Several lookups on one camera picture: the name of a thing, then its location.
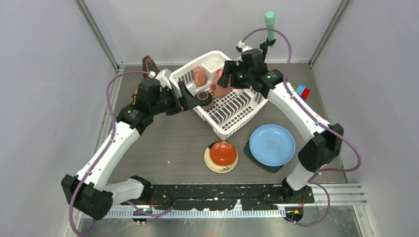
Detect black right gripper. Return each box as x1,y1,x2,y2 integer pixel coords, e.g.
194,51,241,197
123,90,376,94
217,60,253,89

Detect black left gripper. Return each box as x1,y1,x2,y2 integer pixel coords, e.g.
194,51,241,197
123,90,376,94
150,81,200,116

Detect brown ceramic bowl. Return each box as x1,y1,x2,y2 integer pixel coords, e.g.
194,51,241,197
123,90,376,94
196,91,214,111

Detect pink mug with handle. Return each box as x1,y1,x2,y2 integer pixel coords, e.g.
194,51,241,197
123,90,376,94
193,66,207,87

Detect white plastic dish rack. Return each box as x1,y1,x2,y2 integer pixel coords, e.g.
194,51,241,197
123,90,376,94
169,50,268,140

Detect light blue plate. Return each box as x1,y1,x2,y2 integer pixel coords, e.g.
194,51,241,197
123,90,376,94
249,124,296,167

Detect pink cup white inside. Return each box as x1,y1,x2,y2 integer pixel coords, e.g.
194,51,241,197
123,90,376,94
214,69,223,81

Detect white mug pink handle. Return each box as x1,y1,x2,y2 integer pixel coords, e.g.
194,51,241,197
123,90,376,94
210,83,233,98

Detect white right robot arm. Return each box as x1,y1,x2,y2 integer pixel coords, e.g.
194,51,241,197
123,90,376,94
217,48,344,203

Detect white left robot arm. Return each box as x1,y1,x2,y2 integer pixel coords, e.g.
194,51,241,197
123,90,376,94
61,79,201,221

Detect brown wooden metronome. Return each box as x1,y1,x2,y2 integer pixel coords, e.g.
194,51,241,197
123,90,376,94
142,55,160,78

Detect wooden rolling pin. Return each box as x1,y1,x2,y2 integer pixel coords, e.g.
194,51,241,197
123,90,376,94
130,94,137,105

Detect orange saucer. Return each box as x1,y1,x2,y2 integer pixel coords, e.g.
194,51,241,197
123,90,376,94
209,141,238,166

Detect cream patterned plate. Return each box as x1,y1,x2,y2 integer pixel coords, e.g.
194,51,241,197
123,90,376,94
204,143,238,173

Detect dark green square plate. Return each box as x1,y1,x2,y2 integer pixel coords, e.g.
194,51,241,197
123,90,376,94
244,141,283,173

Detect green microphone on stand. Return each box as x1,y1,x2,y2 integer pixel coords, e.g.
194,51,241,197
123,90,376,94
259,11,277,55

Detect colourful toy blocks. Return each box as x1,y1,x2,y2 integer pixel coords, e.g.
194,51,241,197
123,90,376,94
292,84,311,101

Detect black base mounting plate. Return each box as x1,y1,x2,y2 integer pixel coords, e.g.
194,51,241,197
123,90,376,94
131,184,314,211

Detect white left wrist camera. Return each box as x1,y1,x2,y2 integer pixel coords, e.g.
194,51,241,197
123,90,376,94
148,68,172,89

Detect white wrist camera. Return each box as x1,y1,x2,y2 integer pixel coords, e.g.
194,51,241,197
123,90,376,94
148,68,172,89
236,40,252,61

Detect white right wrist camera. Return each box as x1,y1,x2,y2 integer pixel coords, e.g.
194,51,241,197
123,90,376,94
236,40,252,61

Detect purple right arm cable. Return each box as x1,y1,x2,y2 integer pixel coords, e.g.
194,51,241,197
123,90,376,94
240,27,363,227

